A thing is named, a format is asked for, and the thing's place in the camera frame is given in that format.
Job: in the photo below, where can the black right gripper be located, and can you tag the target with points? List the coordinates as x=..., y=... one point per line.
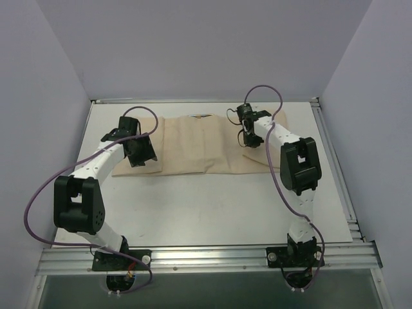
x=252, y=139

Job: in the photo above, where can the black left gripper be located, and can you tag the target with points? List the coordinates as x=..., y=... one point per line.
x=141, y=154

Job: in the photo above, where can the beige cloth wrap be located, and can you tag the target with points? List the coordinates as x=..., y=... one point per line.
x=188, y=145

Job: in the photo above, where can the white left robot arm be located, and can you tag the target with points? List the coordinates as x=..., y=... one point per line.
x=78, y=205

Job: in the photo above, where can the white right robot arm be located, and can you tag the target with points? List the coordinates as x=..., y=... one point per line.
x=299, y=175

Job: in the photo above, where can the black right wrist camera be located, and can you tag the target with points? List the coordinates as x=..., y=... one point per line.
x=245, y=111

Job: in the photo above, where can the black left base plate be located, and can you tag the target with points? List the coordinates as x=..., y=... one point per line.
x=106, y=262

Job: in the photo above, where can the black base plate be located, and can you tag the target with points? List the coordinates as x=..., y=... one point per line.
x=106, y=262
x=284, y=257

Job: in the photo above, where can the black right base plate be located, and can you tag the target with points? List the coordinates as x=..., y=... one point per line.
x=284, y=257

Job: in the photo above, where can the aluminium front rail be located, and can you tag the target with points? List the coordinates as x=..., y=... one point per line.
x=214, y=259

